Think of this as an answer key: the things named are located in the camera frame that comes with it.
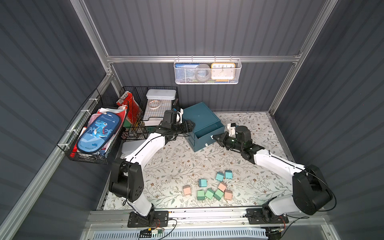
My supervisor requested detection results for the black wire side basket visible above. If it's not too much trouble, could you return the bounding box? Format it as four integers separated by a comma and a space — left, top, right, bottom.
58, 90, 130, 165

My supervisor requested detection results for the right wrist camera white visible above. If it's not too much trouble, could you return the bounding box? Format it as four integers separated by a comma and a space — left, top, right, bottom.
227, 123, 237, 138

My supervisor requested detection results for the grey tape roll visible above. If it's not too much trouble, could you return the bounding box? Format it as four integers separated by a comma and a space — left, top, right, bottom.
195, 64, 211, 83

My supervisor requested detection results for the clear tape roll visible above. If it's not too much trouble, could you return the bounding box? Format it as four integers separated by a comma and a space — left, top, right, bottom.
147, 100, 162, 110

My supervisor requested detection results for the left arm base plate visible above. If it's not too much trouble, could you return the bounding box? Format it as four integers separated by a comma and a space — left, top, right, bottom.
127, 211, 170, 228

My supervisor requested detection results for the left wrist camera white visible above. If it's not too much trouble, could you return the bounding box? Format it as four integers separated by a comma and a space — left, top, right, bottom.
176, 109, 184, 124

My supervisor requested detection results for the black wire desk organizer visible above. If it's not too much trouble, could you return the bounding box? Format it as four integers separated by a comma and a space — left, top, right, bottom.
119, 86, 180, 141

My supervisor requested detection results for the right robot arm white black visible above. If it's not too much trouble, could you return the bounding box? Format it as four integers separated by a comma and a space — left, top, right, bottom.
211, 125, 336, 220

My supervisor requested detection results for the red white booklet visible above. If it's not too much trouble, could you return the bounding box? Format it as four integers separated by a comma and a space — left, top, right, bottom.
116, 91, 142, 125

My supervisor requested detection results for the blue dinosaur pencil case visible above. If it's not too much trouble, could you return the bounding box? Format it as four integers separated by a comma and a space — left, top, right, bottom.
77, 112, 121, 155

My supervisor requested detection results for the floral table mat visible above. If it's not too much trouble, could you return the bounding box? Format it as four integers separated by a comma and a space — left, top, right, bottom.
103, 112, 310, 211

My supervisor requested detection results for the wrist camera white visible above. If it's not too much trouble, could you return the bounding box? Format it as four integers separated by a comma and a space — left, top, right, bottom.
176, 109, 184, 124
227, 123, 237, 138

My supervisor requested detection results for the green plug middle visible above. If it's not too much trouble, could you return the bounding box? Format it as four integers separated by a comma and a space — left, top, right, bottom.
205, 189, 215, 200

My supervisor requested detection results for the blue box in basket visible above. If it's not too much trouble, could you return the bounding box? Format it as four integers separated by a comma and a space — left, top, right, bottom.
174, 63, 199, 85

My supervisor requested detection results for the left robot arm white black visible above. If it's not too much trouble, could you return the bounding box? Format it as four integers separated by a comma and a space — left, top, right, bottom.
109, 110, 196, 221

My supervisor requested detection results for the green plug left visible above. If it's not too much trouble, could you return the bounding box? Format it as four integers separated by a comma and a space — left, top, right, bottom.
197, 190, 206, 201

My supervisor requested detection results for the white flat box on table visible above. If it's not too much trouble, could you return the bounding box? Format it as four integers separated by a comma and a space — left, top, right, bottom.
121, 141, 138, 159

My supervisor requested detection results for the white wire wall basket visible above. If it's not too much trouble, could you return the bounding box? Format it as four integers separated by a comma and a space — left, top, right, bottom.
174, 58, 242, 85

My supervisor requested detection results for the yellow white alarm clock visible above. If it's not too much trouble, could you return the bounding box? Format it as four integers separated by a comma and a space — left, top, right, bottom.
211, 63, 236, 81

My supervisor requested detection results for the green plug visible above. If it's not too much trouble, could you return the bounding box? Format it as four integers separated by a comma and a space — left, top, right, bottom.
197, 190, 206, 201
205, 189, 215, 200
214, 189, 224, 201

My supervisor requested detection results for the green plug right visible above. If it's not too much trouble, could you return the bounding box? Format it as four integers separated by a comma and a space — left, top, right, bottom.
214, 189, 224, 201

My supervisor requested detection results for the teal drawer cabinet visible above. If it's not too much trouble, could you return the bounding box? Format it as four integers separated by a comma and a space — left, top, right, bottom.
183, 102, 225, 152

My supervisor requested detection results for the pink plug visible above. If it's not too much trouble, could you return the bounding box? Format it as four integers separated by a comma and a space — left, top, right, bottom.
183, 185, 192, 196
224, 189, 233, 201
218, 182, 227, 192

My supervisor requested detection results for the white lidded plastic container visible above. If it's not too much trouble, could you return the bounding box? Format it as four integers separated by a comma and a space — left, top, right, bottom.
146, 89, 177, 101

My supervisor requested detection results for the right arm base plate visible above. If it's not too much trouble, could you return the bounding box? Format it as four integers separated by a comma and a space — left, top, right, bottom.
245, 208, 289, 225

